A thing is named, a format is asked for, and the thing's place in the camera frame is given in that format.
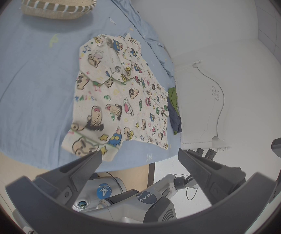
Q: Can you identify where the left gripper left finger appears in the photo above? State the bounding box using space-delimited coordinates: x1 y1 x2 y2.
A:
34 150 103 207

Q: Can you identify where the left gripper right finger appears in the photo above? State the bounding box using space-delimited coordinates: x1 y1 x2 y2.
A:
178 148 247 207

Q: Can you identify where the white printed pyjama top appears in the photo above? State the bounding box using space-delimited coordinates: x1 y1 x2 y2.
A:
61 33 170 162

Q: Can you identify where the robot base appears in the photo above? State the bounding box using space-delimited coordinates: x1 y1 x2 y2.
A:
72 172 176 226

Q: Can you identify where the dark blue garment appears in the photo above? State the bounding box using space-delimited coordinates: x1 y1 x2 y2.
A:
167 104 183 135

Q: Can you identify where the green garment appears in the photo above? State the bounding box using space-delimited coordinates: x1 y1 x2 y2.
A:
167 87 180 116

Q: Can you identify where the bed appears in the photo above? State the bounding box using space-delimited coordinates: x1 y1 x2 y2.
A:
0 0 229 187

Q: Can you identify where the pale blue quilt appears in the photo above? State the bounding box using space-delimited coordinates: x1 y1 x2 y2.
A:
92 0 175 78

